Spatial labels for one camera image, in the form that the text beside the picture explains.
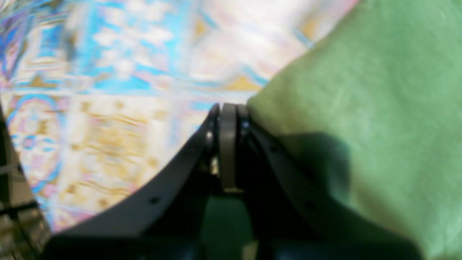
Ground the green t-shirt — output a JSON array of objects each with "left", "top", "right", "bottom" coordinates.
[{"left": 197, "top": 0, "right": 461, "bottom": 260}]

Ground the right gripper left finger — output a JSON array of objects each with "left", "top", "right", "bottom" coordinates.
[{"left": 42, "top": 104, "right": 220, "bottom": 260}]

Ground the patterned tablecloth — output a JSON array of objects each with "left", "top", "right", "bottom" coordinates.
[{"left": 1, "top": 0, "right": 357, "bottom": 232}]

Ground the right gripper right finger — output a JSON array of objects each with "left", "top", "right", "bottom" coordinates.
[{"left": 236, "top": 105, "right": 421, "bottom": 260}]

